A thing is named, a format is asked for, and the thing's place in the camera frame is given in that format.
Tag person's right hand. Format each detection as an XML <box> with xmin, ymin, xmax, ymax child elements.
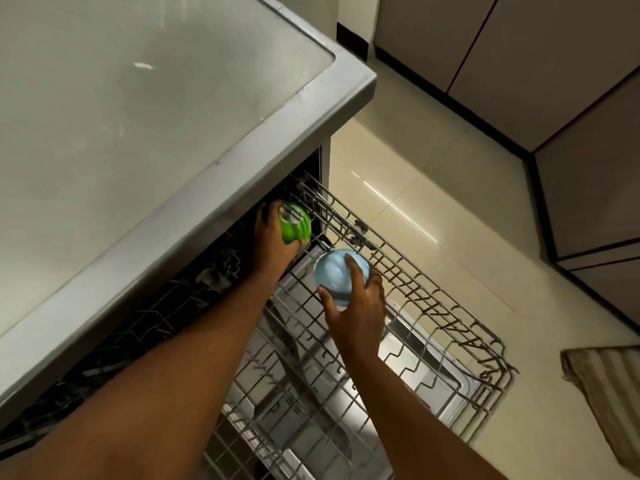
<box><xmin>317</xmin><ymin>254</ymin><xmax>387</xmax><ymax>359</ymax></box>

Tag person's left hand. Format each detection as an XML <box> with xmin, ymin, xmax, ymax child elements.
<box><xmin>252</xmin><ymin>199</ymin><xmax>307</xmax><ymax>279</ymax></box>

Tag light blue bowl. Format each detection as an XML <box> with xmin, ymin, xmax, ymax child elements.
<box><xmin>312</xmin><ymin>249</ymin><xmax>372</xmax><ymax>310</ymax></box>

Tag green cup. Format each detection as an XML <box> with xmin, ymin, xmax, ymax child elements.
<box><xmin>277</xmin><ymin>201</ymin><xmax>313</xmax><ymax>245</ymax></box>

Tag person's right forearm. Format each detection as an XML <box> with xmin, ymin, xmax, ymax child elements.
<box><xmin>345</xmin><ymin>351</ymin><xmax>508</xmax><ymax>480</ymax></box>

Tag person's left forearm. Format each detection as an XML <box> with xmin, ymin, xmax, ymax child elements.
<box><xmin>0</xmin><ymin>269</ymin><xmax>291</xmax><ymax>480</ymax></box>

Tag stainless steel dishwasher door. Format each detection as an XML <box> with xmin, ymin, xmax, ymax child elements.
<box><xmin>220</xmin><ymin>245</ymin><xmax>483</xmax><ymax>480</ymax></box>

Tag grey dishwasher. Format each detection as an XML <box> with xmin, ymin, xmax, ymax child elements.
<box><xmin>0</xmin><ymin>0</ymin><xmax>378</xmax><ymax>460</ymax></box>

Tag beige striped floor mat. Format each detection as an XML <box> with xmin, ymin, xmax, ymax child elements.
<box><xmin>560</xmin><ymin>346</ymin><xmax>640</xmax><ymax>475</ymax></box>

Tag beige kitchen cabinets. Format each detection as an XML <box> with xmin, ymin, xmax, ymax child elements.
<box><xmin>372</xmin><ymin>0</ymin><xmax>640</xmax><ymax>335</ymax></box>

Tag grey wire dishwasher rack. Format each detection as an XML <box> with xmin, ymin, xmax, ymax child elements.
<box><xmin>197</xmin><ymin>172</ymin><xmax>518</xmax><ymax>480</ymax></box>

